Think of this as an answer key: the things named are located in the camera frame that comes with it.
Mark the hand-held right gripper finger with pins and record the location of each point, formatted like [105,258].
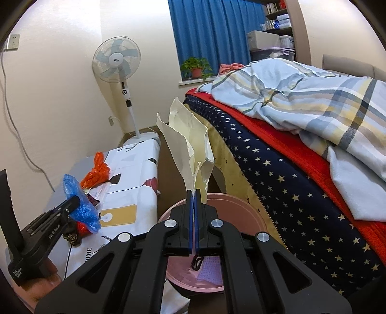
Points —
[191,217]
[196,217]

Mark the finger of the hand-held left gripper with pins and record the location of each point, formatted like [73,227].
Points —
[71,205]

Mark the blue plastic bag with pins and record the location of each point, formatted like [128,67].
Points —
[84,208]

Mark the red plastic wrapper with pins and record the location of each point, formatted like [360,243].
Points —
[83,229]

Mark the pink plastic bin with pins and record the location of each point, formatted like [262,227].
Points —
[241,209]

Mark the cream paper bag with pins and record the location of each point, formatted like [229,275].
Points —
[187,136]

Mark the person's left hand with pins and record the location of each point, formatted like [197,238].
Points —
[45,285]

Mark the clear plastic wrapper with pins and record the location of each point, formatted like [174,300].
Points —
[102,193]

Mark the orange mesh bag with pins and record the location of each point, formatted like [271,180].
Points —
[98,172]

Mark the white fan plug outlet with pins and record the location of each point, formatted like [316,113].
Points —
[111,121]

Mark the star-patterned navy bed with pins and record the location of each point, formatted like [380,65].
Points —
[286,193]

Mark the red blanket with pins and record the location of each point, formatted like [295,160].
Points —
[286,142]

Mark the white window sill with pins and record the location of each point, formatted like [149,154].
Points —
[193,82]

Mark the potted green plant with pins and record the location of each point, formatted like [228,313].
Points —
[196,67]

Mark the pink cloth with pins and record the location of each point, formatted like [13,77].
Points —
[229,68]

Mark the white standing fan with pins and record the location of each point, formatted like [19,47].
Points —
[116,59]

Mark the plaid blanket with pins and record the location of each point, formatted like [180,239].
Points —
[301,96]

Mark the purple-lid storage bin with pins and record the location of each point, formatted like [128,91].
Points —
[271,55]

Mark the blue curtain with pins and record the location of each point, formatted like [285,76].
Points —
[211,30]

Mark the white storage box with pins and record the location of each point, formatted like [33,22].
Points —
[262,39]

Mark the small clear storage bin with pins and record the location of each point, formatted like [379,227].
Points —
[286,41]

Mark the beige headboard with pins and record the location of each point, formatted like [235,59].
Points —
[346,65]

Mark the wooden bookshelf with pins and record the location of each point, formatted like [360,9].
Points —
[279,18]

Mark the white wall socket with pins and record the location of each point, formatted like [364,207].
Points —
[12,41]

